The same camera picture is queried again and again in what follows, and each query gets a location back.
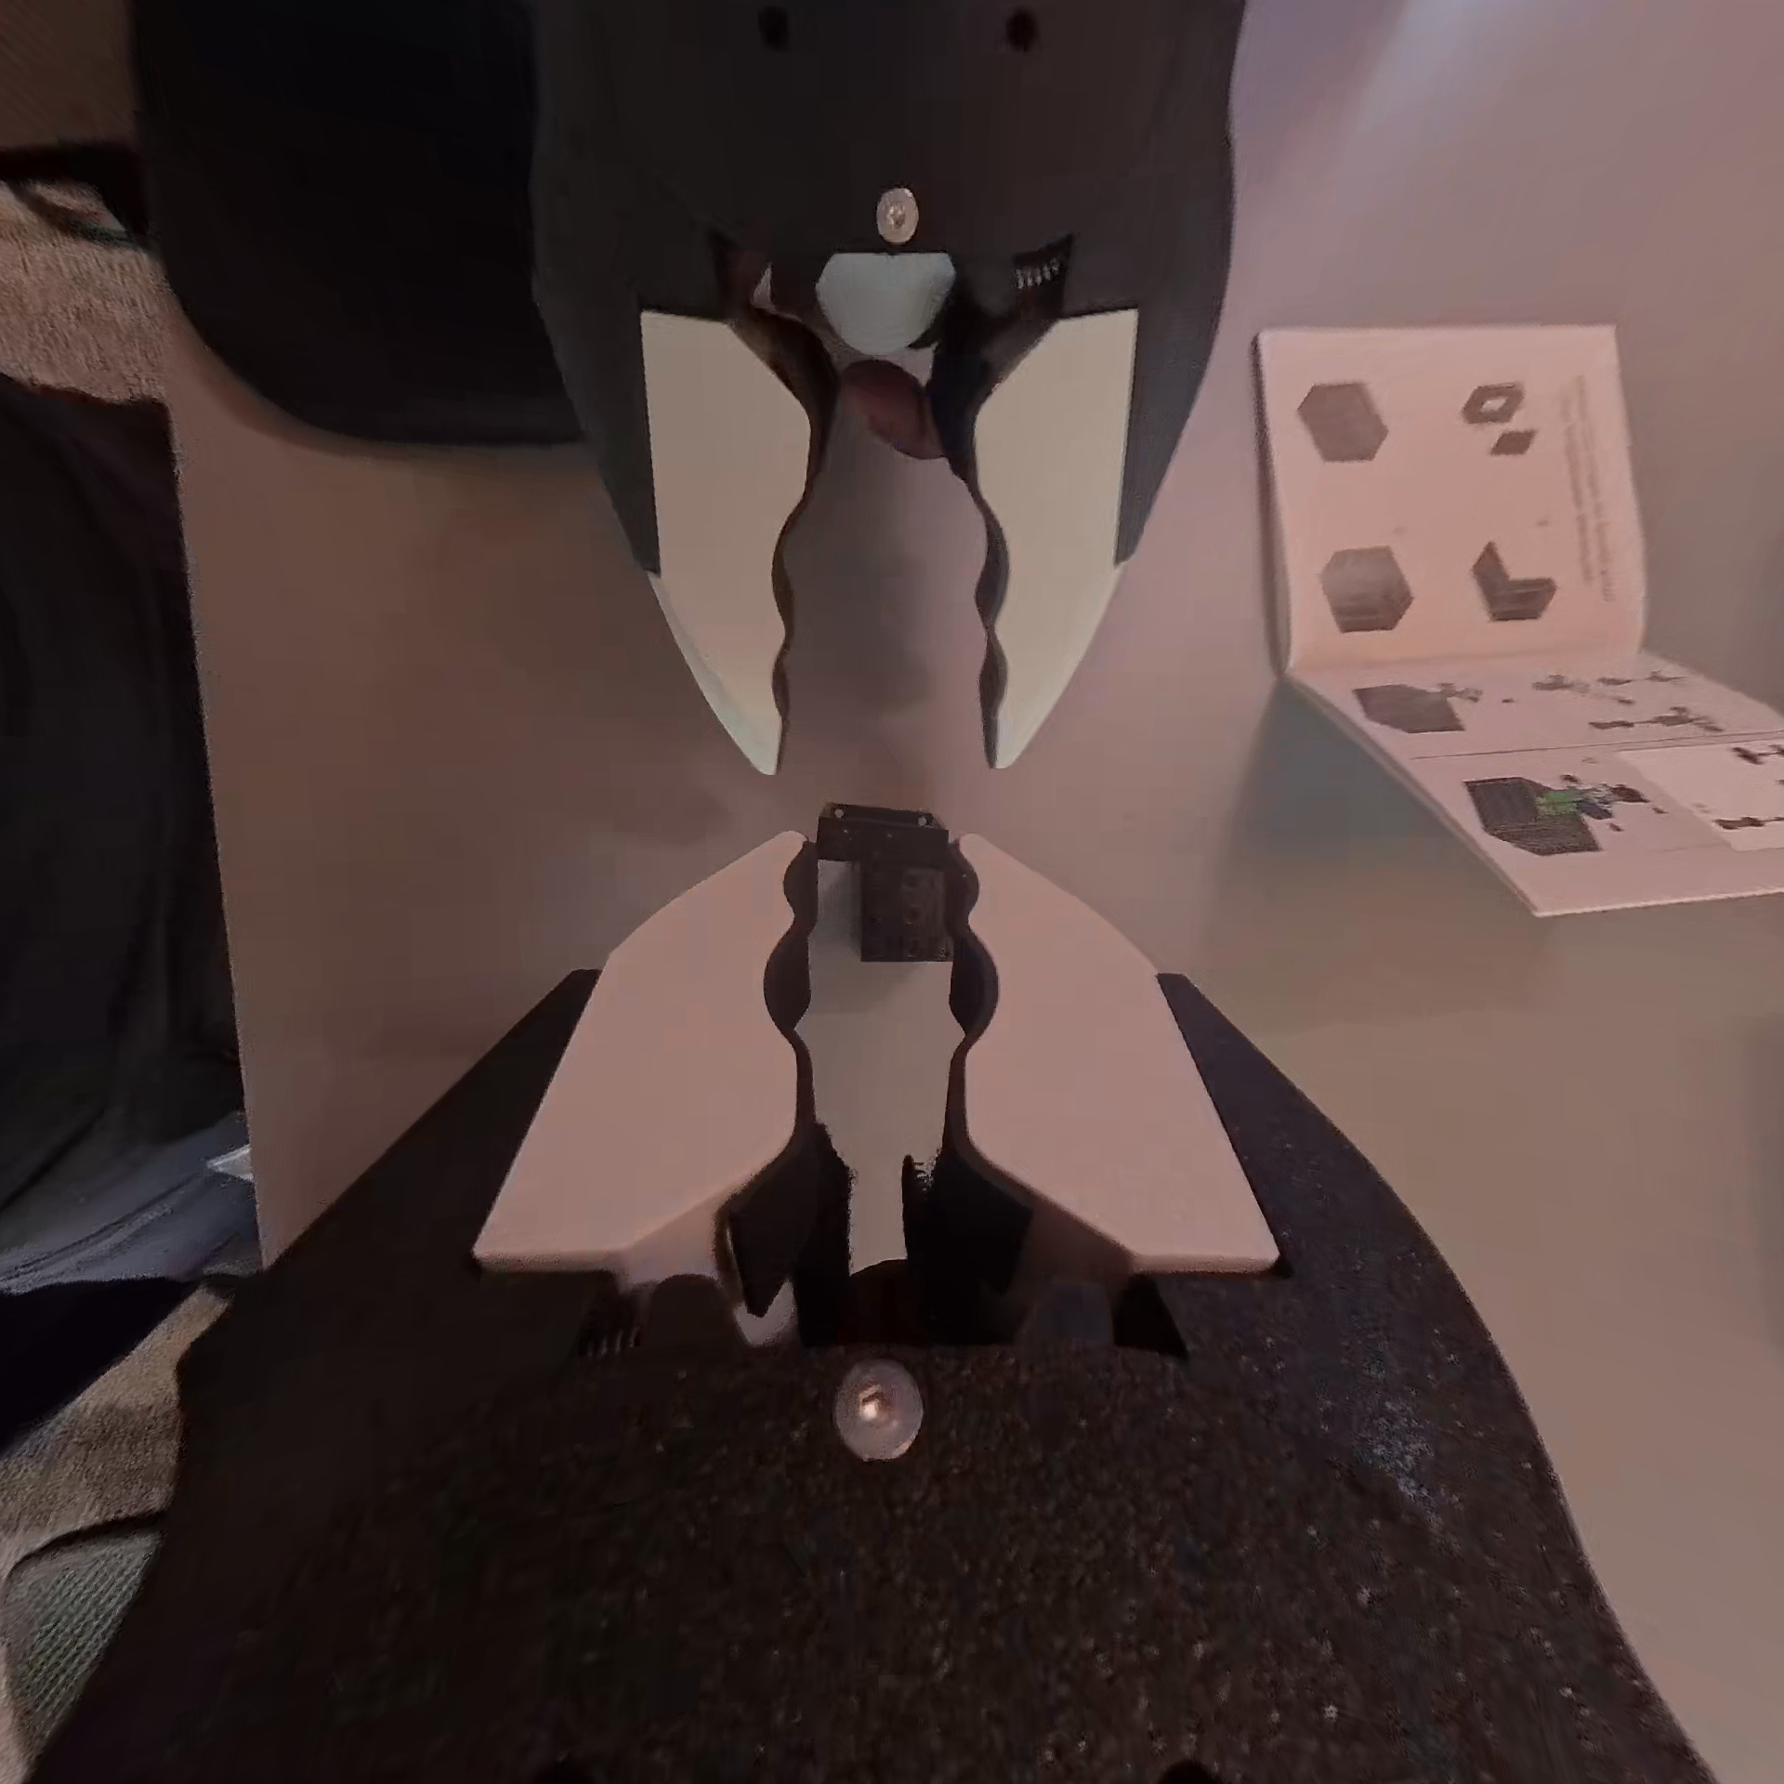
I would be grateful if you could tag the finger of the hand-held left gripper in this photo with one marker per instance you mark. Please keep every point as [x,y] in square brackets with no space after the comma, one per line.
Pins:
[1074,475]
[712,475]

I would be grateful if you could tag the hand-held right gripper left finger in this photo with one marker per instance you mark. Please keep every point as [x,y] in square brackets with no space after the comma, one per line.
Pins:
[641,1116]

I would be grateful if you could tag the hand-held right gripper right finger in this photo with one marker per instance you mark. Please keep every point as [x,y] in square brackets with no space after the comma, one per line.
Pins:
[1115,1116]

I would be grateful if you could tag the white instruction booklet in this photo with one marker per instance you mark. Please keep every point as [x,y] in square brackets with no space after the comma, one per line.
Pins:
[1450,502]

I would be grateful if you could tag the grey desk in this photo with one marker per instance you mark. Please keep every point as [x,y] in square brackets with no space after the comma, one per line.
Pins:
[418,781]

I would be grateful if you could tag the person's left hand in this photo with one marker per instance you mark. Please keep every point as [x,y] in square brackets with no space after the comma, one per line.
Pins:
[892,411]

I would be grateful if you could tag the black mesh cushion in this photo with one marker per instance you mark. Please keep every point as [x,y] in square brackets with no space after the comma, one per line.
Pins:
[335,196]

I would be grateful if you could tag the person's dark clothing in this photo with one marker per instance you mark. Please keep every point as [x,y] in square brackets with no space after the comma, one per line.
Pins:
[99,837]

